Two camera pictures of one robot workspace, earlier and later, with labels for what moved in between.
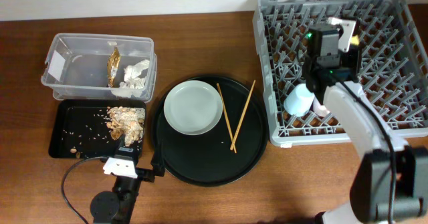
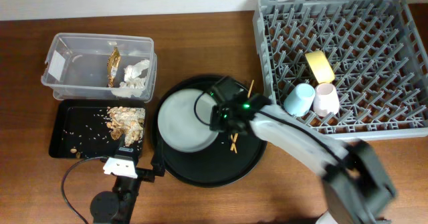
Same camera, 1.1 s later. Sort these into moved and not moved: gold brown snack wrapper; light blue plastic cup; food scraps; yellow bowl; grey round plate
Moved: yellow bowl; grey round plate
Not moved: gold brown snack wrapper; food scraps; light blue plastic cup
